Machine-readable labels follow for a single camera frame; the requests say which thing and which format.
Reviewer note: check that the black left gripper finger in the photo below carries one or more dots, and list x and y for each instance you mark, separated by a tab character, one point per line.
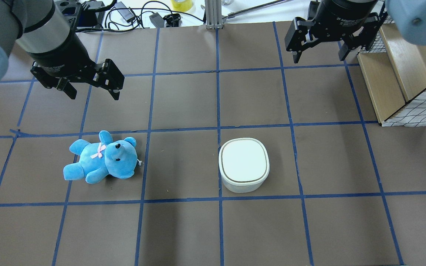
109	77
49	82

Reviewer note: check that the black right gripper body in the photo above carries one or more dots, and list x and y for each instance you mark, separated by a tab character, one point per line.
340	15

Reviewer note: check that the white trash can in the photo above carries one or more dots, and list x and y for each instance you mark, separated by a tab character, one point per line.
244	164

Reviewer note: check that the long metal rod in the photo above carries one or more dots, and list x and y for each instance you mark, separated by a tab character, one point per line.
254	8

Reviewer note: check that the aluminium frame post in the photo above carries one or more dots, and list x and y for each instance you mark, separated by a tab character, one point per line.
213	12

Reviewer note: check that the blue teddy bear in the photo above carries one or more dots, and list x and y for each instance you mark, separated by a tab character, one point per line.
98	160

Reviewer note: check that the grid-patterned cardboard box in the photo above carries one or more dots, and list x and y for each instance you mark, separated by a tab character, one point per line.
395	75

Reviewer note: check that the black power adapter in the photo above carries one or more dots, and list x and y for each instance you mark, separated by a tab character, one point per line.
127	14

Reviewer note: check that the yellow tape roll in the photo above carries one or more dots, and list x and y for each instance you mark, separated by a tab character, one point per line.
182	5

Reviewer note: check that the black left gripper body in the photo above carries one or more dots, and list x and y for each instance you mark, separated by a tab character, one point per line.
63	55

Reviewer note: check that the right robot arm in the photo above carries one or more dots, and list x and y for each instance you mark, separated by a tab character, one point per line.
409	17

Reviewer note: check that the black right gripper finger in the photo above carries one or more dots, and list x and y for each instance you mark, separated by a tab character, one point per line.
299	37
364	39

